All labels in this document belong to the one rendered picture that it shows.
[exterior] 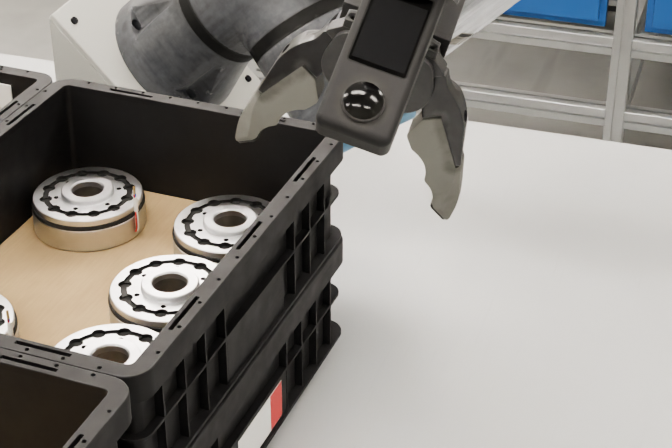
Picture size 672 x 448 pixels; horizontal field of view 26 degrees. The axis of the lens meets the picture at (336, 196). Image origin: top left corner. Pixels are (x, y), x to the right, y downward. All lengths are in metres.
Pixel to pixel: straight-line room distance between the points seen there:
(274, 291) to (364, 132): 0.41
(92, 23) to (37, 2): 2.48
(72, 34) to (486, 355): 0.54
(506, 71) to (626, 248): 2.04
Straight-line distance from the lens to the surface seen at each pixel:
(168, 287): 1.24
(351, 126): 0.83
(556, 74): 3.61
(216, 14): 1.52
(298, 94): 0.93
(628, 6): 3.04
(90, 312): 1.26
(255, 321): 1.20
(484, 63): 3.64
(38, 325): 1.25
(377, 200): 1.66
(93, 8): 1.60
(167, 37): 1.55
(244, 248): 1.14
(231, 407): 1.18
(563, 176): 1.72
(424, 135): 0.93
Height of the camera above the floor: 1.54
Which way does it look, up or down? 30 degrees down
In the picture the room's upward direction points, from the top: straight up
